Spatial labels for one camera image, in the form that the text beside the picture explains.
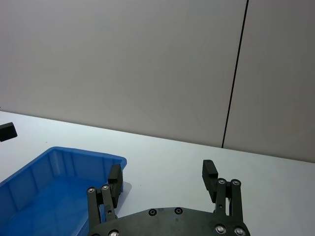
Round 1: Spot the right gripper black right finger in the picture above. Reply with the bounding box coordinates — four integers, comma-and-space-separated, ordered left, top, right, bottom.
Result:
202, 159, 247, 222

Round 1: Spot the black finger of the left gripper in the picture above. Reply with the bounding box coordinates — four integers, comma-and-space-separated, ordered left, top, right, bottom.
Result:
0, 122, 18, 143

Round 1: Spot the blue plastic bin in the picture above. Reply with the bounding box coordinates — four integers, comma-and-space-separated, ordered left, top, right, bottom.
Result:
0, 146, 128, 236

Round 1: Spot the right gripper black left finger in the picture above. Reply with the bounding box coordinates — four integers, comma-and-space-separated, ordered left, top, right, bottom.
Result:
86, 164, 124, 225

